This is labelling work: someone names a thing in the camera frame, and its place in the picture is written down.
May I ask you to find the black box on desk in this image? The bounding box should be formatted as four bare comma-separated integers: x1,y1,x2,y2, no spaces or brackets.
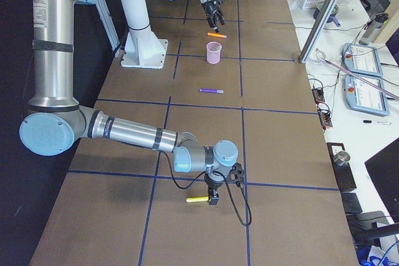
327,142,357,192

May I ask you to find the black power strip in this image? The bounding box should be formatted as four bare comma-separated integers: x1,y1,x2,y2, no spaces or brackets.
317,107,332,130
312,87,325,103

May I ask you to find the pink mesh pen holder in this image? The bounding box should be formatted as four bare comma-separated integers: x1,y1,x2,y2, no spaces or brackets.
206,41,222,64

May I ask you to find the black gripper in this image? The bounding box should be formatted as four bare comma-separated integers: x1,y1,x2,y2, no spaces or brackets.
204,173,224,206
204,0,224,32

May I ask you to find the steel cup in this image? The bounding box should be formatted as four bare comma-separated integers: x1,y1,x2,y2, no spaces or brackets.
333,151,350,166

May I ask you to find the orange marker pen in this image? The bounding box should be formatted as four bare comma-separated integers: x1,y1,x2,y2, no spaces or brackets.
207,32,227,39

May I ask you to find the yellow marker pen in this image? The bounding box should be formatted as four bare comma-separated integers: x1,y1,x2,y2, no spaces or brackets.
186,196,209,203

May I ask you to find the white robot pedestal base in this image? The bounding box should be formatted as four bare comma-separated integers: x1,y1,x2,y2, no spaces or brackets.
121,0,168,69

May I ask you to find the black camera cable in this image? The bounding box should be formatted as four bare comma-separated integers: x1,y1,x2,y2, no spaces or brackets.
161,150,253,227

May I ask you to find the black monitor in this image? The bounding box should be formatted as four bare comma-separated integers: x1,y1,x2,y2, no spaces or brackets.
365,142,398,222

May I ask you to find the grey teach pendant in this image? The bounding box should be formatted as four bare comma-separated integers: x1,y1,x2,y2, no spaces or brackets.
342,43,383,78
344,75,390,116

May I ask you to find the purple marker pen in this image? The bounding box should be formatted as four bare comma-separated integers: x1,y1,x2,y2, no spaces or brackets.
199,88,224,94

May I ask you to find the grey water bottle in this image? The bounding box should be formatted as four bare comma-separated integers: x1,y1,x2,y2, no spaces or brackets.
358,12,389,45

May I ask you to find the aluminium frame post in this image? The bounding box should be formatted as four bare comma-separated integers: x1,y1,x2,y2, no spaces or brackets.
298,0,337,64

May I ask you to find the black marker on desk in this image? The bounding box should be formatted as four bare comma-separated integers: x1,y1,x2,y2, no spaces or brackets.
363,120,392,125

